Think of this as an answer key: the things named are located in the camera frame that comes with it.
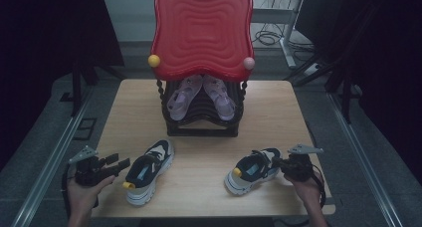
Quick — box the person's left hand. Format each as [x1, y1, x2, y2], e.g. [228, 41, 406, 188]
[66, 173, 116, 219]

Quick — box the hand-held gripper cable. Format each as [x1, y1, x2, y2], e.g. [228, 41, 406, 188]
[274, 162, 328, 227]
[60, 162, 101, 219]

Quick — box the grey metal floor rail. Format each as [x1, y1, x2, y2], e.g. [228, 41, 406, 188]
[10, 87, 97, 227]
[325, 92, 404, 227]

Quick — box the white power strip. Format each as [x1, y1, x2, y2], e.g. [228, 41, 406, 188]
[303, 62, 324, 78]

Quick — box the left hand-held gripper cable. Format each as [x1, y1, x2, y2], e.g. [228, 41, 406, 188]
[60, 162, 101, 219]

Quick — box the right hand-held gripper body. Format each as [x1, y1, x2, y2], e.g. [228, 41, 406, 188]
[279, 143, 324, 183]

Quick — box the purple translucent sandal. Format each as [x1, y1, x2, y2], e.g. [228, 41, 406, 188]
[202, 74, 237, 122]
[166, 74, 204, 122]

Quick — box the right hand-held gripper cable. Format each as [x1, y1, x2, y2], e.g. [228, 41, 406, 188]
[274, 162, 328, 227]

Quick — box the black and white sneaker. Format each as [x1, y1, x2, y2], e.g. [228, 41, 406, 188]
[121, 138, 176, 207]
[224, 147, 284, 197]

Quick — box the bundle of black floor cables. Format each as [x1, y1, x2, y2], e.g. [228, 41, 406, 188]
[252, 21, 316, 53]

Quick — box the person's right hand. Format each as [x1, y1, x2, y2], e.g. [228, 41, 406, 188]
[283, 170, 325, 205]

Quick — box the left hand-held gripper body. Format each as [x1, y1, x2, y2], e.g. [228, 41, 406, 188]
[67, 144, 116, 188]

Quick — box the white desk frame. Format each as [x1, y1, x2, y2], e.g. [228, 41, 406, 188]
[251, 0, 305, 70]

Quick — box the black metal stand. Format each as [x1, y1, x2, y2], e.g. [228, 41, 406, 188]
[284, 1, 381, 124]
[59, 52, 127, 117]

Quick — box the red and black shoe rack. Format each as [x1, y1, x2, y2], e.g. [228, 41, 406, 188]
[147, 0, 257, 138]

